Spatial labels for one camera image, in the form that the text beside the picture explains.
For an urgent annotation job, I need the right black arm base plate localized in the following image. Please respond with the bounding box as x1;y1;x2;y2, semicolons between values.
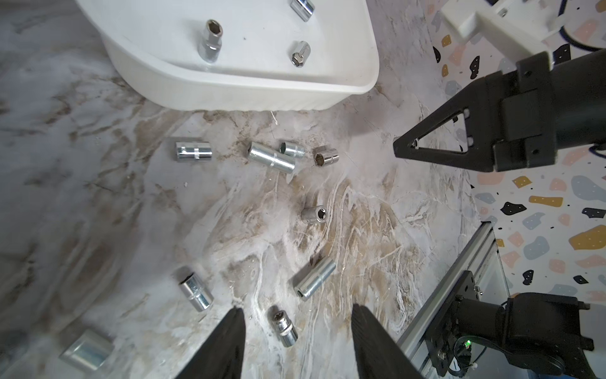
424;270;478;377

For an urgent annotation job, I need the upright chrome socket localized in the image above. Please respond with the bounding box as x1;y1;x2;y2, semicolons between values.
301;205;328;224

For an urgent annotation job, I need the chrome socket middle row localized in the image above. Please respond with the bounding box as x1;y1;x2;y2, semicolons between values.
60;329;115;372

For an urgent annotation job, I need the long chrome socket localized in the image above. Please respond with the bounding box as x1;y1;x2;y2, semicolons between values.
294;257;336;301
248;142;295;174

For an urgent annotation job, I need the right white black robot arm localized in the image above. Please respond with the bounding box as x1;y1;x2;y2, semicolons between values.
393;50;605;378

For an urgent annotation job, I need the long chrome socket upper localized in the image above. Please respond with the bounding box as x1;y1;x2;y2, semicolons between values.
248;142;295;174

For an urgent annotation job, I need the chrome socket with groove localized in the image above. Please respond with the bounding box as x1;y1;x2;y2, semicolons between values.
175;141;213;161

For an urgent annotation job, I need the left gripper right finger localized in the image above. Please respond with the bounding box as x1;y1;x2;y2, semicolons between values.
351;304;422;379

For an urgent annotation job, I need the chrome socket right row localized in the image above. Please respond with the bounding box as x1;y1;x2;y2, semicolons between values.
179;273;214;313

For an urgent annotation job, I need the small chrome socket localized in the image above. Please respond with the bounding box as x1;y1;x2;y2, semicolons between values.
279;141;306;158
271;310;298;347

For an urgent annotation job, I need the small chrome socket lower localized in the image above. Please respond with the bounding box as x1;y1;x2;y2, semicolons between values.
271;310;298;347

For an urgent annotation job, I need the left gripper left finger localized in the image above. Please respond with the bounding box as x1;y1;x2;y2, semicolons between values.
176;307;246;379

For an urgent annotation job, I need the white plastic storage box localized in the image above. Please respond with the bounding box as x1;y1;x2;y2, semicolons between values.
78;1;380;111

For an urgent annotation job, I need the chrome socket row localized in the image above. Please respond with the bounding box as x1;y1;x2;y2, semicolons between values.
60;329;115;372
179;273;214;313

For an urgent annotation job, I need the long chrome socket lower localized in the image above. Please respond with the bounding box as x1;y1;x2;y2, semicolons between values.
294;257;336;301

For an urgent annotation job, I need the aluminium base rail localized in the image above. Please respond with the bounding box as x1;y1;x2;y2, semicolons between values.
397;222;510;378

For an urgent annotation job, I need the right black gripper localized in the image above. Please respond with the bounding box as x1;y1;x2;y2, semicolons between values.
393;50;605;172

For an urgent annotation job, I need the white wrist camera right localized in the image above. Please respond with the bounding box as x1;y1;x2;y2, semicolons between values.
440;0;565;63

